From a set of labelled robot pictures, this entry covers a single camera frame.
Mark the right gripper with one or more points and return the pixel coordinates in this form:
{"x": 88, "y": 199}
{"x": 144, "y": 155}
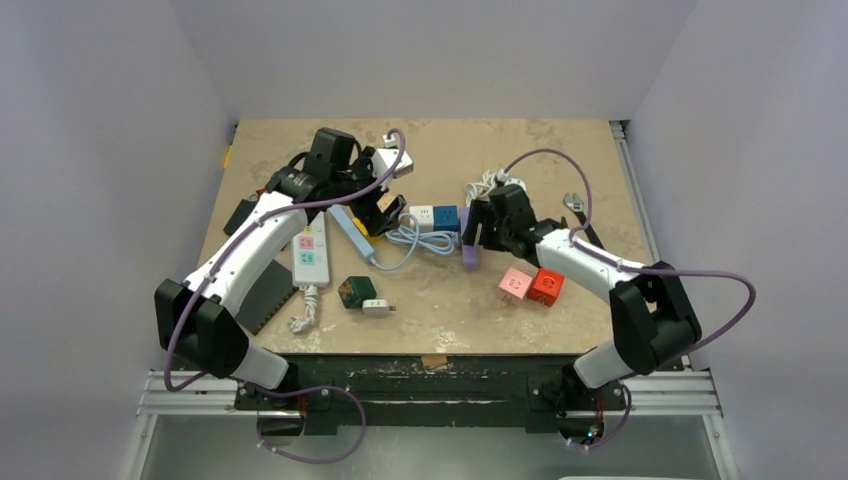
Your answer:
{"x": 483, "y": 225}

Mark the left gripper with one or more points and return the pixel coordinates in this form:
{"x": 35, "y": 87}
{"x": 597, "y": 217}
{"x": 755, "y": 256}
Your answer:
{"x": 388, "y": 216}

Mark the white cube socket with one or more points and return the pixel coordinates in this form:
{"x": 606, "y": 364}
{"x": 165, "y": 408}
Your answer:
{"x": 424, "y": 215}

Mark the purple power strip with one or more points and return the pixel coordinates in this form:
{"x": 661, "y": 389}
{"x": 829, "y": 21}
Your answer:
{"x": 469, "y": 254}

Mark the light blue power strip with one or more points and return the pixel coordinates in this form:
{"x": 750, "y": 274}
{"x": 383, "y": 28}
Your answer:
{"x": 357, "y": 239}

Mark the pink cube socket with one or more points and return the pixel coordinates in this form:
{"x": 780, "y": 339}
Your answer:
{"x": 514, "y": 286}

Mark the dark green cube socket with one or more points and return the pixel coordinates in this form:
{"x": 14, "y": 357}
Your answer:
{"x": 355, "y": 290}

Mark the white power strip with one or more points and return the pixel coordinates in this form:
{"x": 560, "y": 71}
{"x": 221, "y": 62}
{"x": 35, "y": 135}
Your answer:
{"x": 310, "y": 258}

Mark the red cube socket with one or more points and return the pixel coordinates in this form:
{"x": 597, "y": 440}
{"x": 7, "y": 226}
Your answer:
{"x": 546, "y": 287}

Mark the dark blue cube socket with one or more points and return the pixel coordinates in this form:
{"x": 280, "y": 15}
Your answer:
{"x": 446, "y": 218}

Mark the yellow cube socket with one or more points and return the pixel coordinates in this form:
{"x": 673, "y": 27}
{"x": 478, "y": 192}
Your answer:
{"x": 363, "y": 231}

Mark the white adapter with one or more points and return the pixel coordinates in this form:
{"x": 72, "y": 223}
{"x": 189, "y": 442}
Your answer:
{"x": 377, "y": 308}

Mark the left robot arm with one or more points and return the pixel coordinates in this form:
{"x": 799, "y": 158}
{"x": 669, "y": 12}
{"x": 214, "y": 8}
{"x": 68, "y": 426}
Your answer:
{"x": 196, "y": 317}

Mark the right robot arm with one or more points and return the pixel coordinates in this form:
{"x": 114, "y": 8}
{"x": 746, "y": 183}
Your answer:
{"x": 651, "y": 315}

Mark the black box near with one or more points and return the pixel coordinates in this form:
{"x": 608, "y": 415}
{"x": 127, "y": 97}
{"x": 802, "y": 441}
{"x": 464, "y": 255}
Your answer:
{"x": 272, "y": 290}

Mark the black box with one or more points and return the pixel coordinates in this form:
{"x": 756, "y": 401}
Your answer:
{"x": 240, "y": 214}
{"x": 272, "y": 290}

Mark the black box far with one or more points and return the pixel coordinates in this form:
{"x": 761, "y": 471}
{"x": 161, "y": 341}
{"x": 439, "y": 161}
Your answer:
{"x": 240, "y": 214}

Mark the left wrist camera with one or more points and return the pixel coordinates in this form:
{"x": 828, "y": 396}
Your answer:
{"x": 384, "y": 158}

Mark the silver black handled wrench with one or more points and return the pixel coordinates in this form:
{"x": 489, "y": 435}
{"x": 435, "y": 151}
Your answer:
{"x": 578, "y": 207}

